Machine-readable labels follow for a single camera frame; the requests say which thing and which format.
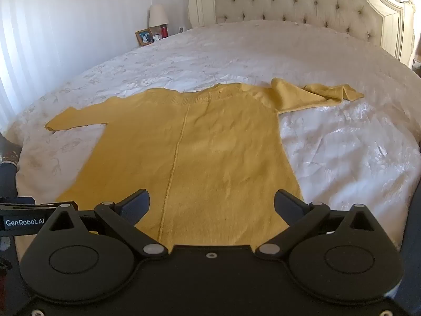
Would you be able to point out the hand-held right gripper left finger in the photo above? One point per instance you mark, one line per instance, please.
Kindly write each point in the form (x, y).
(137, 204)

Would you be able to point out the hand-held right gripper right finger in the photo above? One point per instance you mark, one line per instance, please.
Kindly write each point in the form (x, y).
(287, 205)

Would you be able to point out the yellow knit sweater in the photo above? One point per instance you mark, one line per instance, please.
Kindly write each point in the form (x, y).
(213, 154)

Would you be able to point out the person's left forearm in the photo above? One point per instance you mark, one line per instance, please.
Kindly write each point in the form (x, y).
(8, 148)

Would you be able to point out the white embroidered bedspread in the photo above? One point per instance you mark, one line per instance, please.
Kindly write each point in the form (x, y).
(345, 154)

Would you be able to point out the red candle jar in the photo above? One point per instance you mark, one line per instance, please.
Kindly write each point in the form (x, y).
(163, 32)

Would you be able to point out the white table lamp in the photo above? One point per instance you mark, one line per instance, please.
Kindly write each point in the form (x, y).
(158, 14)

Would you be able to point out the cream tufted headboard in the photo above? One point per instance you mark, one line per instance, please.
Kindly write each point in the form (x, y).
(296, 0)

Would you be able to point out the wooden photo frame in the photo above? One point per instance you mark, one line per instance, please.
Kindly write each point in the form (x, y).
(144, 37)

